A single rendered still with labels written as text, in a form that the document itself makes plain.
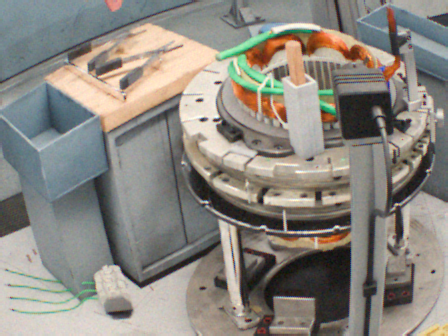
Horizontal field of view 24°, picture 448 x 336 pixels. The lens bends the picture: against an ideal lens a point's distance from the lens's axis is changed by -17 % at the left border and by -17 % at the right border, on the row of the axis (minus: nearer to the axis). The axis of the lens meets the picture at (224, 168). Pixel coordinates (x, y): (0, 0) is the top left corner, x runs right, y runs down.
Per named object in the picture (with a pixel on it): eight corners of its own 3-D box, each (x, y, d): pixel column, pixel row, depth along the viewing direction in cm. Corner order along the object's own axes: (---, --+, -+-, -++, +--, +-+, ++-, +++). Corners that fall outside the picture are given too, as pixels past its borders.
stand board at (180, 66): (106, 133, 149) (104, 117, 147) (45, 91, 162) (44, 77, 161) (230, 70, 158) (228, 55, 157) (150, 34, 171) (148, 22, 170)
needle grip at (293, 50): (302, 95, 125) (295, 48, 122) (288, 91, 126) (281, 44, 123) (309, 88, 126) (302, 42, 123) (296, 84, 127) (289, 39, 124)
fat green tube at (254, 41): (220, 69, 138) (218, 56, 137) (204, 58, 141) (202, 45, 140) (321, 37, 143) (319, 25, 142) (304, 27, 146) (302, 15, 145)
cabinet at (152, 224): (141, 289, 163) (107, 132, 149) (74, 233, 176) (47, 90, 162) (249, 232, 172) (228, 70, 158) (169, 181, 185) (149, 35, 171)
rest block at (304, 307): (279, 315, 149) (277, 288, 146) (319, 316, 147) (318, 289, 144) (269, 334, 145) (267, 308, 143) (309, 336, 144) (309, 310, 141)
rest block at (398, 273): (384, 290, 150) (385, 278, 149) (386, 267, 154) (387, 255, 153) (410, 286, 149) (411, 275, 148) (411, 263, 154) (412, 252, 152)
